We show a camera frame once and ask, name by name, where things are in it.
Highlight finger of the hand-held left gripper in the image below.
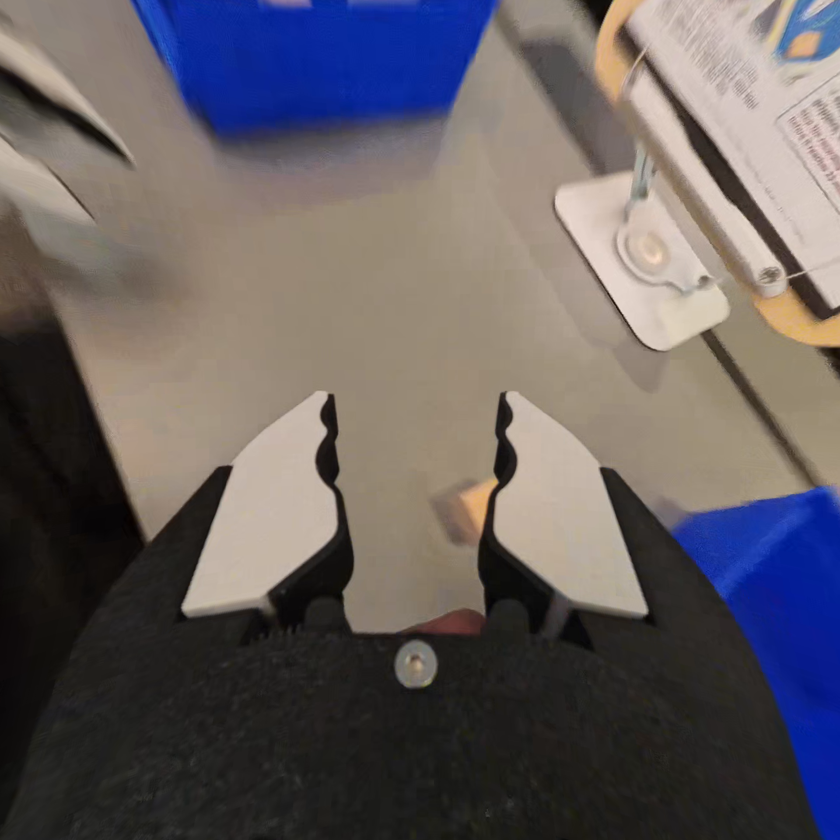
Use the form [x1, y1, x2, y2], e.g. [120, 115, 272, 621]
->
[0, 134, 99, 227]
[0, 29, 135, 168]

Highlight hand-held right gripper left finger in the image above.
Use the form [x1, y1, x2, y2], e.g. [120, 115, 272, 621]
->
[180, 391, 355, 634]

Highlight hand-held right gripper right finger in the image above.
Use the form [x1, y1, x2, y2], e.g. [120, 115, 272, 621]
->
[478, 391, 651, 637]

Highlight wooden cube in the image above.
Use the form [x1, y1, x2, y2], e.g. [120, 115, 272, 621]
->
[430, 478, 500, 546]

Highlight blue plastic bin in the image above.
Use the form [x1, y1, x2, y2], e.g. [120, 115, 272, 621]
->
[672, 486, 840, 840]
[131, 0, 500, 135]

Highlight person's black pants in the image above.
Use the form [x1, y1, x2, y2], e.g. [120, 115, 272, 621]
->
[0, 315, 148, 808]

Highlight white tablet stand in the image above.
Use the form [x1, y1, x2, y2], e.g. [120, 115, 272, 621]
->
[596, 0, 840, 347]

